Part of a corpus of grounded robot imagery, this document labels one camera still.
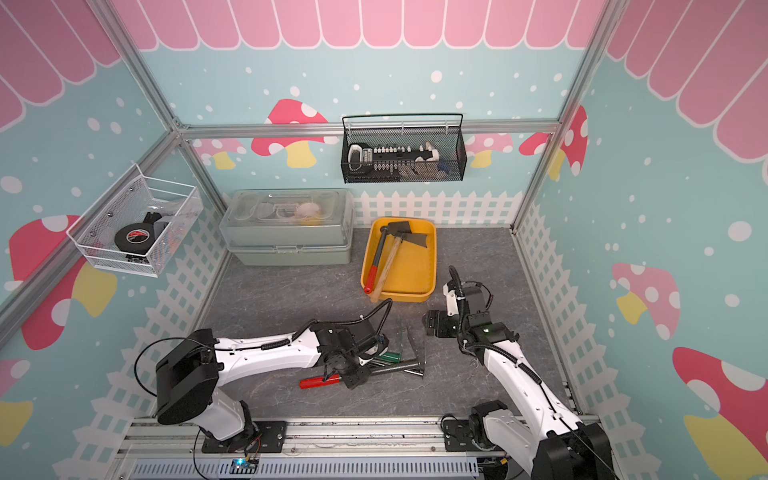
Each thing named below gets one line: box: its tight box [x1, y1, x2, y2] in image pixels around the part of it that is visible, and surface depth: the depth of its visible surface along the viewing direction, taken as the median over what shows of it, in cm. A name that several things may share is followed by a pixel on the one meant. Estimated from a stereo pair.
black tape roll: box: [114, 223, 155, 255], surface depth 71 cm
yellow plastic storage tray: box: [360, 217, 437, 303], surface depth 108 cm
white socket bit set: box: [346, 142, 440, 176], surface depth 91 cm
